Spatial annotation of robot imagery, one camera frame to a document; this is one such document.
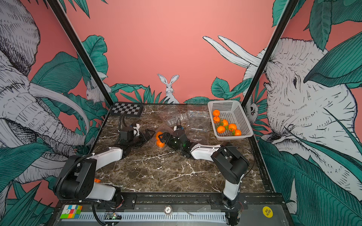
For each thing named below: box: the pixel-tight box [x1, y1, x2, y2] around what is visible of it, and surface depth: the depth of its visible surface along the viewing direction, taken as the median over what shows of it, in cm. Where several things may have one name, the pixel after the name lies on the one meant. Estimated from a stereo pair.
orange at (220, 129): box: [216, 125, 226, 134], surface depth 101 cm
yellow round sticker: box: [262, 206, 274, 218], surface depth 73 cm
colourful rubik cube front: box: [59, 204, 83, 219], surface depth 69 cm
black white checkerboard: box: [109, 102, 144, 118], surface depth 116 cm
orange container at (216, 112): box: [212, 109, 221, 117], surface depth 114 cm
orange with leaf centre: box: [228, 123, 238, 132], surface depth 103 cm
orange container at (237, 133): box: [234, 129, 242, 137], surface depth 99 cm
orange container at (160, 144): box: [156, 138, 166, 148], surface depth 92 cm
